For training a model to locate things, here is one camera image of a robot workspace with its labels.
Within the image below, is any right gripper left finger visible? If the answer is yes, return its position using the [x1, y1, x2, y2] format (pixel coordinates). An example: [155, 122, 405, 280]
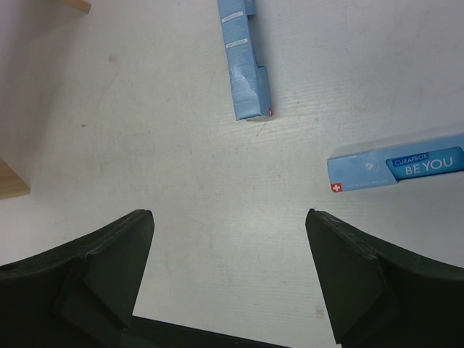
[1, 210, 153, 347]

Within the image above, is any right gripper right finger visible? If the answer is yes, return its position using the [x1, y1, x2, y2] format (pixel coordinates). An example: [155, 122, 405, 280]
[305, 209, 463, 347]

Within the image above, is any blue toothpaste box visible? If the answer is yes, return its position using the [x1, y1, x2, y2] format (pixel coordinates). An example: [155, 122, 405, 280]
[217, 0, 273, 121]
[327, 133, 463, 193]

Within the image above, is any wooden two-tier shelf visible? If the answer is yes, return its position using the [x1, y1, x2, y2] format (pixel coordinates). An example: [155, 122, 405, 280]
[1, 1, 91, 199]

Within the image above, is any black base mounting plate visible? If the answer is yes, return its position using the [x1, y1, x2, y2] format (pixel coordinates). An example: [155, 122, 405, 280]
[120, 316, 281, 348]

